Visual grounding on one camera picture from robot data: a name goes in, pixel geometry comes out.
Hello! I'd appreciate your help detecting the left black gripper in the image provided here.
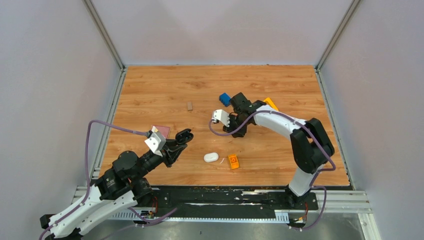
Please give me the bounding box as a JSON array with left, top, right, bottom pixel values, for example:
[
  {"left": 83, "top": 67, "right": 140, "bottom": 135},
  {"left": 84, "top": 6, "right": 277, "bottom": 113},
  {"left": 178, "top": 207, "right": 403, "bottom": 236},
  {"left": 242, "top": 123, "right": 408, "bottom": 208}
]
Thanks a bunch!
[{"left": 132, "top": 138, "right": 189, "bottom": 182}]

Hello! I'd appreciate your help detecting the black earbud charging case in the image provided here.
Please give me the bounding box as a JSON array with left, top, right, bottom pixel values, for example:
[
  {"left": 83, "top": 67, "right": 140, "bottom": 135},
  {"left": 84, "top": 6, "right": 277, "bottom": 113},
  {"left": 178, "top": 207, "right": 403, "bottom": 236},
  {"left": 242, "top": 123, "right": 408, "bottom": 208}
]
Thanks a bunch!
[{"left": 175, "top": 128, "right": 194, "bottom": 145}]

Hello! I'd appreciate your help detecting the white earbud charging case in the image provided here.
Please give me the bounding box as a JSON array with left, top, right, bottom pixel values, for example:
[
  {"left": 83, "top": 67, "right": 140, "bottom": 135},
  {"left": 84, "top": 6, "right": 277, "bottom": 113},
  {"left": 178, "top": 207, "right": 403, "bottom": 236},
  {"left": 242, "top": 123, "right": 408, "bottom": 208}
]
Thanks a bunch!
[{"left": 203, "top": 152, "right": 219, "bottom": 163}]

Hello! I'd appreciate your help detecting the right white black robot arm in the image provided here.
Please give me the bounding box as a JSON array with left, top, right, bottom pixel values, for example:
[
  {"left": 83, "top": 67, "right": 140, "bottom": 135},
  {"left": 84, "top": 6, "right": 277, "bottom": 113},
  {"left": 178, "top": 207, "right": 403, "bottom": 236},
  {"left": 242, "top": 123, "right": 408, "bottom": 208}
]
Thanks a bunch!
[{"left": 222, "top": 92, "right": 336, "bottom": 209}]

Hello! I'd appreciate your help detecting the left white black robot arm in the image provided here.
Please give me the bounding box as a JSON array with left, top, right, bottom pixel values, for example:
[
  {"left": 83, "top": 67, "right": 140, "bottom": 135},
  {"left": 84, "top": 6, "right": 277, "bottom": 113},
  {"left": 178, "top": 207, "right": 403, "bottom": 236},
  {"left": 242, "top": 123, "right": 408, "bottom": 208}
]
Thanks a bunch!
[{"left": 40, "top": 128, "right": 194, "bottom": 240}]

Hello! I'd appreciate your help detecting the pink card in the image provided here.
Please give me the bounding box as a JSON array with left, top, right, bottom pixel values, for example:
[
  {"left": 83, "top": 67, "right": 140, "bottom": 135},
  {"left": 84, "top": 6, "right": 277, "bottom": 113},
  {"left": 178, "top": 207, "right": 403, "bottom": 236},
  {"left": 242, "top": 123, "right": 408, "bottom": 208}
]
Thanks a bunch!
[{"left": 151, "top": 125, "right": 171, "bottom": 139}]

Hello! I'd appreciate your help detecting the blue toy block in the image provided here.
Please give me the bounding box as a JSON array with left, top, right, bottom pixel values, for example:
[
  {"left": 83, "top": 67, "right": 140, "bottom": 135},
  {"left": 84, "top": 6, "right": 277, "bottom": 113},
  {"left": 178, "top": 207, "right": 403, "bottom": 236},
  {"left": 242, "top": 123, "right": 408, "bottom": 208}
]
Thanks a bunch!
[{"left": 218, "top": 92, "right": 231, "bottom": 107}]

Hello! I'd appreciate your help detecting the yellow triangular plastic part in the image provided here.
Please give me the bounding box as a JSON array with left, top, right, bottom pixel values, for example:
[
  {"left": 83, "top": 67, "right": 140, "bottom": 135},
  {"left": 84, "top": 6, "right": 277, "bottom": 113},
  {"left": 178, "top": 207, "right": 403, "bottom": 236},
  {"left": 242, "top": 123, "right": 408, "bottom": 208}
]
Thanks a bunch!
[{"left": 263, "top": 97, "right": 279, "bottom": 111}]

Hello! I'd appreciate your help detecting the orange toy brick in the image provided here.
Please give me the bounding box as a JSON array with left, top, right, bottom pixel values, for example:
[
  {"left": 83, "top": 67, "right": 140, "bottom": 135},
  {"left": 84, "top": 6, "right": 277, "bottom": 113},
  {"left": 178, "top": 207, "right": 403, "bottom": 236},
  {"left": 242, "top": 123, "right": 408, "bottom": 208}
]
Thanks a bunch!
[{"left": 228, "top": 154, "right": 240, "bottom": 170}]

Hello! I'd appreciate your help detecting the small brown wooden block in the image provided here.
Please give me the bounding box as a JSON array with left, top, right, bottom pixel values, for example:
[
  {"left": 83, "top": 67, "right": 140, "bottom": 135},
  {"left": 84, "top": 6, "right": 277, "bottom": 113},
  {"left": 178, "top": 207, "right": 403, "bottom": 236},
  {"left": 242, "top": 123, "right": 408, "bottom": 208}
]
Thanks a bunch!
[{"left": 187, "top": 102, "right": 193, "bottom": 111}]

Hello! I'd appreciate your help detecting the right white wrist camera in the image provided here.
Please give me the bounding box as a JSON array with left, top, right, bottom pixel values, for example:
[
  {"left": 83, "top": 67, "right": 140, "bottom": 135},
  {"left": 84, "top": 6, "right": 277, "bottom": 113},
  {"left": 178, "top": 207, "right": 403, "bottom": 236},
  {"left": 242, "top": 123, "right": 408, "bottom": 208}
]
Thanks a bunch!
[{"left": 211, "top": 109, "right": 230, "bottom": 127}]

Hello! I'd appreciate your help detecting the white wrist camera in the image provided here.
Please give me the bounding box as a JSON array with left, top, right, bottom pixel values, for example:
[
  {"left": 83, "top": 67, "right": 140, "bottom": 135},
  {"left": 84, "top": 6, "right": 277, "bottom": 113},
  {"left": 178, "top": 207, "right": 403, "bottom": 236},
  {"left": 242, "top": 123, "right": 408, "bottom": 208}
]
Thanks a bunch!
[
  {"left": 144, "top": 132, "right": 166, "bottom": 157},
  {"left": 211, "top": 109, "right": 230, "bottom": 127}
]

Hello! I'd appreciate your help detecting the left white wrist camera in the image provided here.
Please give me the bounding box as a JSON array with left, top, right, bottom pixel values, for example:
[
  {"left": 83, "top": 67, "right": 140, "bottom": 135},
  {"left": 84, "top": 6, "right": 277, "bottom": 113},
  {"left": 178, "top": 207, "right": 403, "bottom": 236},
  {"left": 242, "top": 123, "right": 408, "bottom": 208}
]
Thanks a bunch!
[{"left": 144, "top": 132, "right": 166, "bottom": 157}]

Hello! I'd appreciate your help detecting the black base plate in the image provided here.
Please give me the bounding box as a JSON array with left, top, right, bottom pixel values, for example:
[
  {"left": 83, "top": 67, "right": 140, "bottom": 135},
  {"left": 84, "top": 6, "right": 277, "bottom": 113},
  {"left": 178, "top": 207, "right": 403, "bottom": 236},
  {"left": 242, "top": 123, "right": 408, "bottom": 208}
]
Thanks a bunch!
[{"left": 136, "top": 186, "right": 319, "bottom": 220}]

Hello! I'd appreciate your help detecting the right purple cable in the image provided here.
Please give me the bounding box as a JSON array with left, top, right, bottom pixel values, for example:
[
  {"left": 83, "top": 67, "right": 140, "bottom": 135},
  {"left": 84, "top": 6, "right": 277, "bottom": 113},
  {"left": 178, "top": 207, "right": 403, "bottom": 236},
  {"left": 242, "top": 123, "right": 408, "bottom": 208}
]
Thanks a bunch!
[{"left": 208, "top": 110, "right": 337, "bottom": 232}]

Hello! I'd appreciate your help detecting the purple cable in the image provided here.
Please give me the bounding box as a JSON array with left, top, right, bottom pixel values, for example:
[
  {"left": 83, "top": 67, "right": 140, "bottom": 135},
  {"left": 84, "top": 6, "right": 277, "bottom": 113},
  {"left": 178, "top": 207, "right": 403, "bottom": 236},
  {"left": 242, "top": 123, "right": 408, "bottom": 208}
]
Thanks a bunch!
[
  {"left": 38, "top": 119, "right": 152, "bottom": 240},
  {"left": 208, "top": 110, "right": 337, "bottom": 232}
]

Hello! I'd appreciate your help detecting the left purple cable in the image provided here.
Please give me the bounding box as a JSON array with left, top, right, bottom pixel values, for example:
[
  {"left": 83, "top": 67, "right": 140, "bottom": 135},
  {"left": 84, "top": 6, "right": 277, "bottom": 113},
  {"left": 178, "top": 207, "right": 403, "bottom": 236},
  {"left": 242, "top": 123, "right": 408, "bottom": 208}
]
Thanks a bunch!
[{"left": 38, "top": 119, "right": 152, "bottom": 240}]

